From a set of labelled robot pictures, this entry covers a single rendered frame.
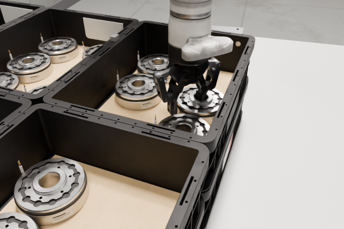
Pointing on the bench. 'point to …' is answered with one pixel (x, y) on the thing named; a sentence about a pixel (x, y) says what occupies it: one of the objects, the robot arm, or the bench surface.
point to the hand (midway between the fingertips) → (186, 105)
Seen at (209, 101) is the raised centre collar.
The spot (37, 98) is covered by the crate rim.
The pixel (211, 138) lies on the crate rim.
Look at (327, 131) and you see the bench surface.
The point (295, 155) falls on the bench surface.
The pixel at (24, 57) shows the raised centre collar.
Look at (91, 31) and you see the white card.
